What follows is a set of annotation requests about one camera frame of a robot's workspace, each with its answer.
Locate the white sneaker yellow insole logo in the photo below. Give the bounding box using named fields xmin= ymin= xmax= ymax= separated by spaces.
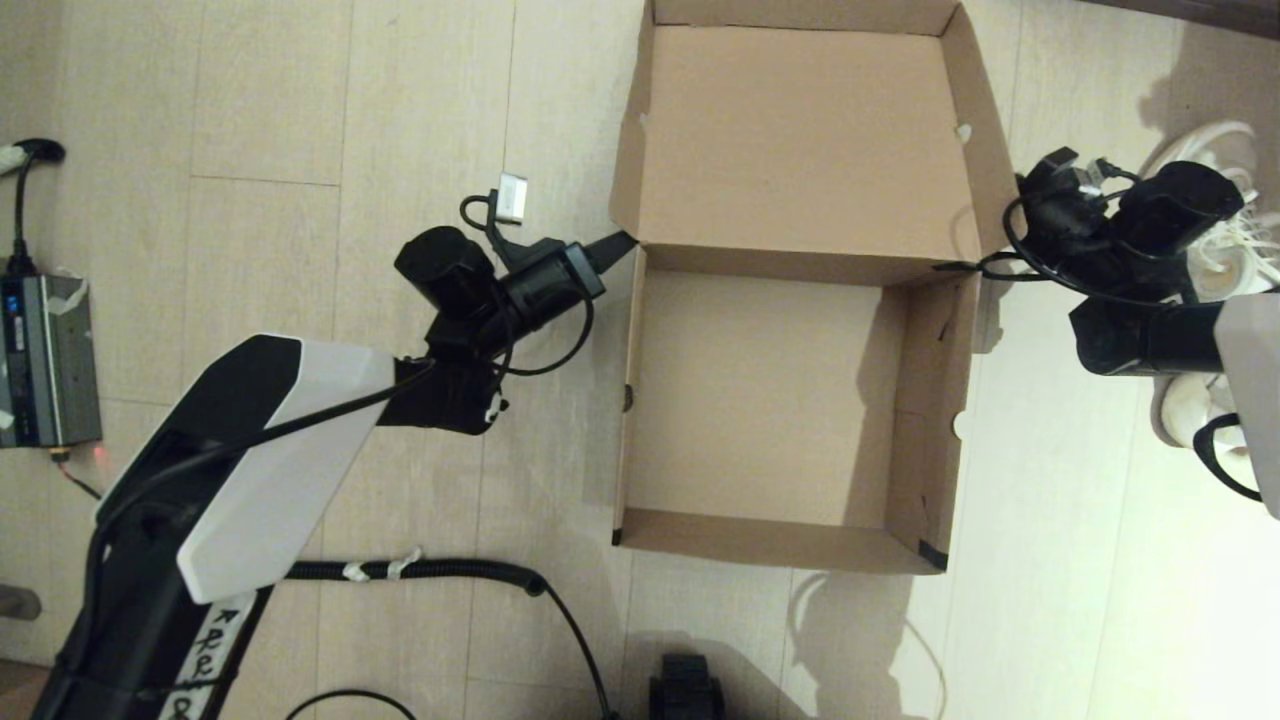
xmin=1140 ymin=121 xmax=1280 ymax=303

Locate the brown cardboard shoe box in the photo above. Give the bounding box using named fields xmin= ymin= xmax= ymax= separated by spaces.
xmin=608 ymin=0 xmax=1021 ymax=576

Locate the white mesh sneaker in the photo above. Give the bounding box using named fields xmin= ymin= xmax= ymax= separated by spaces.
xmin=1150 ymin=374 xmax=1253 ymax=450

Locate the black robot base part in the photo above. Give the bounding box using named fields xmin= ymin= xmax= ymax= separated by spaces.
xmin=648 ymin=654 xmax=724 ymax=720

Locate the grey power adapter box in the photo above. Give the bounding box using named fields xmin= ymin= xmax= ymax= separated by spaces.
xmin=0 ymin=271 xmax=105 ymax=453

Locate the small brown cardboard carton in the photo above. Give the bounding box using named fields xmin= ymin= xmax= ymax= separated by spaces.
xmin=0 ymin=661 xmax=51 ymax=720

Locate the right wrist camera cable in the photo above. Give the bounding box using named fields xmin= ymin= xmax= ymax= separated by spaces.
xmin=980 ymin=158 xmax=1266 ymax=503

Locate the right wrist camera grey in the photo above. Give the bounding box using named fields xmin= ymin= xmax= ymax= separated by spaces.
xmin=1043 ymin=147 xmax=1114 ymax=197

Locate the black cable with spiral wrap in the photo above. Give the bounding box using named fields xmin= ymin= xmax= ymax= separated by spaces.
xmin=52 ymin=448 xmax=621 ymax=720

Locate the black cable loop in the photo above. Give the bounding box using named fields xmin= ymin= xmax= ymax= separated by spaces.
xmin=285 ymin=689 xmax=417 ymax=720

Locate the black plug cable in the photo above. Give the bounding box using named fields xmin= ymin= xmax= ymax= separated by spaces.
xmin=5 ymin=138 xmax=67 ymax=278

